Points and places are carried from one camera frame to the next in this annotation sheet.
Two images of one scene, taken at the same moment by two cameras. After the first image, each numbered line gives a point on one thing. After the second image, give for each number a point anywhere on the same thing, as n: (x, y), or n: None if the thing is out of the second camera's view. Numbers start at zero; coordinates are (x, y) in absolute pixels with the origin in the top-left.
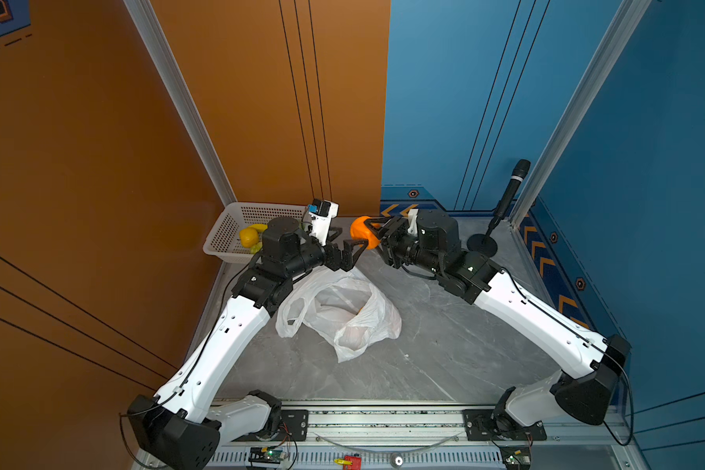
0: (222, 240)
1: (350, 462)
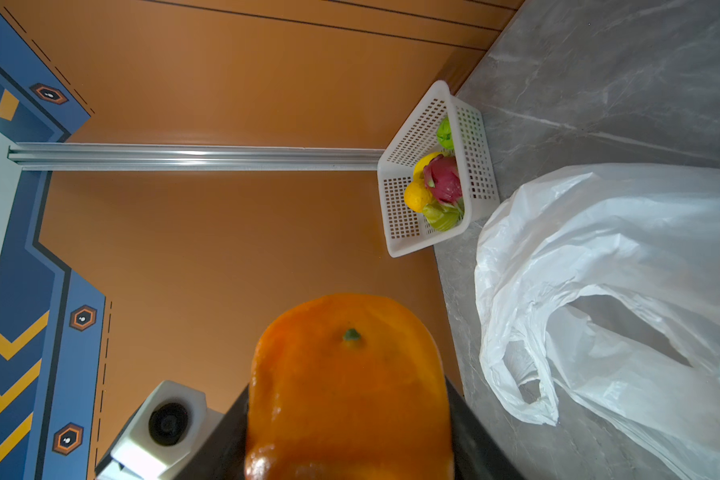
0: (405, 229)
1: None
